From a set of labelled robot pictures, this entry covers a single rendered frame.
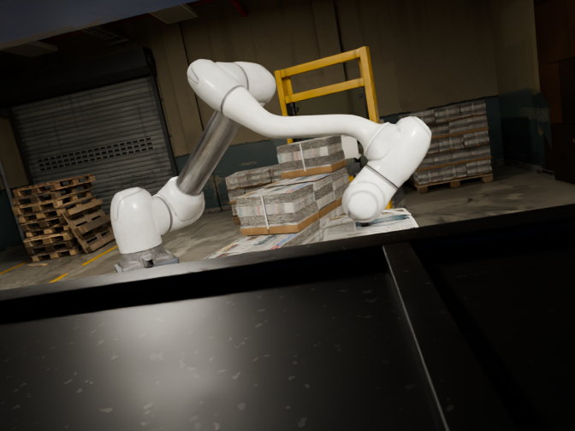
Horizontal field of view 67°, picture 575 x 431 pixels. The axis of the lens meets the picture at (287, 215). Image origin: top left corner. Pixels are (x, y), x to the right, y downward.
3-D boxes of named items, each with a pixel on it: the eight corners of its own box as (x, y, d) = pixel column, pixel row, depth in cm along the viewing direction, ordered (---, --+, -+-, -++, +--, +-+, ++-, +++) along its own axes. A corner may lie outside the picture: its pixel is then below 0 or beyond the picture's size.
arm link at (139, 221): (109, 254, 158) (93, 196, 154) (149, 239, 173) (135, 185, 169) (137, 254, 149) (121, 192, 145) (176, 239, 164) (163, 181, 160)
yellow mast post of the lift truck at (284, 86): (312, 281, 370) (273, 71, 337) (317, 277, 377) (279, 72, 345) (323, 281, 365) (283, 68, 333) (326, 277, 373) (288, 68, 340)
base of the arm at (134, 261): (124, 276, 146) (120, 261, 145) (117, 264, 165) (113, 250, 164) (177, 260, 154) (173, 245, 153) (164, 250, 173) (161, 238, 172)
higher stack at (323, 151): (307, 321, 317) (274, 146, 293) (323, 304, 342) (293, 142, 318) (358, 323, 298) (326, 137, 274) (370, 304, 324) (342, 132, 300)
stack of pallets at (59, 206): (68, 244, 876) (50, 181, 852) (112, 236, 868) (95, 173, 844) (26, 264, 746) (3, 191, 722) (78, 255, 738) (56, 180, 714)
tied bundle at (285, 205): (241, 237, 251) (233, 198, 247) (267, 223, 276) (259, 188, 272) (298, 233, 233) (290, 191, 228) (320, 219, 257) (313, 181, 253)
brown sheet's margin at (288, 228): (241, 235, 251) (240, 228, 250) (266, 222, 276) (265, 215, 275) (299, 232, 232) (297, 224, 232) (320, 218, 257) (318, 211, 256)
